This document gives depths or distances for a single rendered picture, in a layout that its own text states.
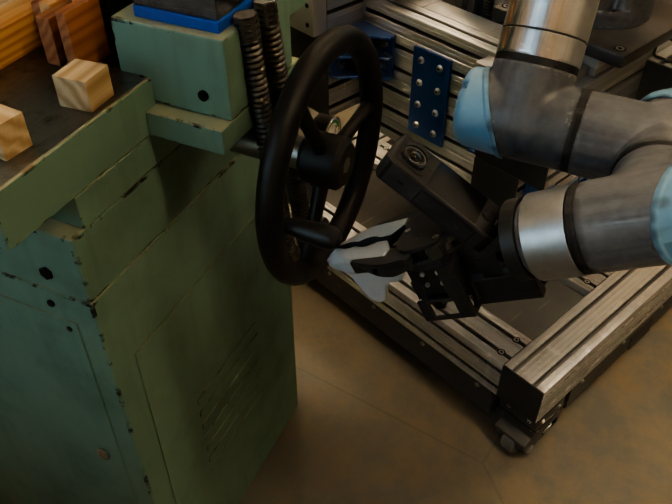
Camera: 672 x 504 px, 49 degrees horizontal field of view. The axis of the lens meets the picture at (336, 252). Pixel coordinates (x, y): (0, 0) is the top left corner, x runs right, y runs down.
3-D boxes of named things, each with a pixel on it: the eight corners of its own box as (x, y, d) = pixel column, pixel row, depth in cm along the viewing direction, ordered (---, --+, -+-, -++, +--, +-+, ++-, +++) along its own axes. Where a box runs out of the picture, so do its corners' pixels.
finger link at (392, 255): (350, 284, 69) (430, 271, 63) (342, 271, 68) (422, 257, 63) (370, 254, 72) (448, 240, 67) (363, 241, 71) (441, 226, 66)
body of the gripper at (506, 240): (419, 324, 69) (541, 312, 62) (379, 251, 66) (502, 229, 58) (446, 274, 74) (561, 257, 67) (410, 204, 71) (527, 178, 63)
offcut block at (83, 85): (83, 88, 75) (75, 57, 73) (114, 94, 74) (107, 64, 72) (59, 106, 73) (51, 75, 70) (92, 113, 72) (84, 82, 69)
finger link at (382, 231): (350, 295, 76) (426, 284, 71) (323, 249, 74) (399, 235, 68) (362, 276, 79) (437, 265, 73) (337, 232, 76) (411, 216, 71)
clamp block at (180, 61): (229, 124, 76) (220, 42, 70) (122, 97, 80) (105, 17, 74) (294, 63, 86) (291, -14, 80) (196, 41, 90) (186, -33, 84)
